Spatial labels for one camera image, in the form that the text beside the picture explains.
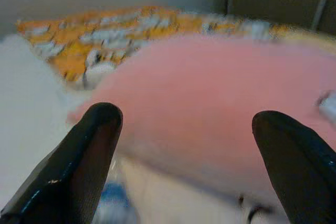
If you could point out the yellow cat print quilt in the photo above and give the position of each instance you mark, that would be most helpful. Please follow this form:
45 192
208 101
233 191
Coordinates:
170 203

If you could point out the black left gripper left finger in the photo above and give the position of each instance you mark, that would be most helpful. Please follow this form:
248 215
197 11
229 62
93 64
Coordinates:
65 176

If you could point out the orange cat print blanket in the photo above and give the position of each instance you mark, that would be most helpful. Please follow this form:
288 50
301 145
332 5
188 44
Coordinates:
78 48

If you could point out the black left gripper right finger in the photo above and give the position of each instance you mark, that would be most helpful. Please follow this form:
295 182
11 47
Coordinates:
302 176

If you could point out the pink pillow with cat print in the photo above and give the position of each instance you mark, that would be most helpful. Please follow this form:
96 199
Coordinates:
210 90

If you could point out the white quilted mattress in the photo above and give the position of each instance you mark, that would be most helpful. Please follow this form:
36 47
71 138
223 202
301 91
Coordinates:
26 103

